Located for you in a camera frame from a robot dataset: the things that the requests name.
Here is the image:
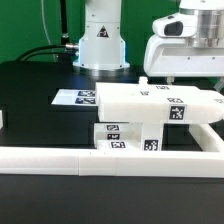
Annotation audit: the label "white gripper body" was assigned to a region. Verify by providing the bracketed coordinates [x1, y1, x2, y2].
[144, 13, 224, 77]

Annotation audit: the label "white chair seat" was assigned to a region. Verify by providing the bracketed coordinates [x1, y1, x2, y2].
[126, 76, 165, 151]

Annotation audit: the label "white chair back frame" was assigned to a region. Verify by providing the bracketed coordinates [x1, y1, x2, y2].
[96, 82, 224, 124]

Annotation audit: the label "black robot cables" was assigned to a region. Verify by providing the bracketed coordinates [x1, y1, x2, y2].
[16, 0, 81, 62]

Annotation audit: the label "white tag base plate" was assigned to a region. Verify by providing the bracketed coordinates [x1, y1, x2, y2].
[52, 89, 96, 106]

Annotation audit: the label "grey thin cable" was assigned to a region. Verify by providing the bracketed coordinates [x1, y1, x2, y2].
[40, 0, 58, 62]

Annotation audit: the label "white U-shaped fence frame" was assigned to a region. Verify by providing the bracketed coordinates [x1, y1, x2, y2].
[0, 111, 224, 178]

